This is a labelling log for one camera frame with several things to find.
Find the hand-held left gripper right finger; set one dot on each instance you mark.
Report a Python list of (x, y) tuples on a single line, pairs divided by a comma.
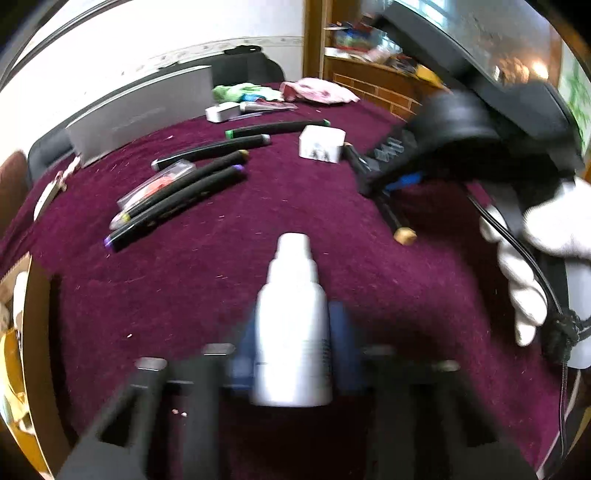
[(344, 350)]

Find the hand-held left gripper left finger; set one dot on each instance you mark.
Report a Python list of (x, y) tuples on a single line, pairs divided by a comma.
[(242, 364)]

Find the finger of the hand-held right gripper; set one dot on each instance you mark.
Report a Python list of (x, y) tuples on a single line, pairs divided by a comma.
[(406, 181), (392, 166)]

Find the black marker tan tip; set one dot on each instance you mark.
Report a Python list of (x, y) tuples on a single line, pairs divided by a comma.
[(392, 217)]

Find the white narrow-cap bottle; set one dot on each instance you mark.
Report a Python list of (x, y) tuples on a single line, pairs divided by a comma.
[(291, 332)]

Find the brown cardboard box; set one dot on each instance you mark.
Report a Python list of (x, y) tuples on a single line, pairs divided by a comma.
[(39, 323)]

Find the person's right hand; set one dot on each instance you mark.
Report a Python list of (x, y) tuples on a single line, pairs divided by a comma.
[(554, 221)]

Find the white printed cube box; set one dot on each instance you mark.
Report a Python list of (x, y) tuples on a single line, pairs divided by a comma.
[(321, 138)]

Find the wooden cabinet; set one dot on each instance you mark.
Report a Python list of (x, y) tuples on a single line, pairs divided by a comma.
[(369, 85)]

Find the maroon velvet tablecloth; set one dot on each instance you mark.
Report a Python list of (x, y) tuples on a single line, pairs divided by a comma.
[(184, 286)]

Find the pink cloth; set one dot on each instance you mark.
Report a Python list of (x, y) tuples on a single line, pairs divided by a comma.
[(318, 90)]

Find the black marker green tip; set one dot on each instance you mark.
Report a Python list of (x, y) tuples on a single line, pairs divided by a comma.
[(277, 128)]

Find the pile of assorted small items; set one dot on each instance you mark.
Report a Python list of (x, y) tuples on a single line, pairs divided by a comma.
[(369, 41)]

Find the clear pen packet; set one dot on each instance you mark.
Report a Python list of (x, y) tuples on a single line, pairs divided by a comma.
[(268, 106)]

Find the black leather sofa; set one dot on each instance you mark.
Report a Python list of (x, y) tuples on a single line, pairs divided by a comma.
[(249, 69)]

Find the green cloth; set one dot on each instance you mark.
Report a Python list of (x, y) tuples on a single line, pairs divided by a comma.
[(235, 92)]

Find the black marker purple tip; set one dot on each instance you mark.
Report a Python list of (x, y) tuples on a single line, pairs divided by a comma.
[(184, 201)]

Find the small white charger box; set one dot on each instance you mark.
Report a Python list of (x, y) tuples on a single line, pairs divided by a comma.
[(221, 112)]

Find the black marker grey tip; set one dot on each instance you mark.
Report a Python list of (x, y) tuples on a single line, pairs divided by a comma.
[(207, 150)]

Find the black bag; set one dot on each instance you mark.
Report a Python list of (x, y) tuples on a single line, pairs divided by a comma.
[(244, 49)]

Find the black marker yellow tip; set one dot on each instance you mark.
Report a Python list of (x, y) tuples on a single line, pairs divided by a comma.
[(194, 182)]

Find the clear packet red contents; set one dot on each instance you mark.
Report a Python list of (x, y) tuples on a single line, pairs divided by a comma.
[(157, 184)]

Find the yellow plastic packet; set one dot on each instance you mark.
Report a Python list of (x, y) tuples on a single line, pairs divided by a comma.
[(9, 369)]

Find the white car key fob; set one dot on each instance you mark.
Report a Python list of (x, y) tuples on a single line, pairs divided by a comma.
[(46, 196)]

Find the long silver gift box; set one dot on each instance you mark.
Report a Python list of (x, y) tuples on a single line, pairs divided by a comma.
[(138, 110)]

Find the brown fabric armchair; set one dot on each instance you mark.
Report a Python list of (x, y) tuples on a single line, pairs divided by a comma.
[(11, 184)]

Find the wooden door frame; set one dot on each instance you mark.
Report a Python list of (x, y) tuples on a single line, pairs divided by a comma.
[(317, 41)]

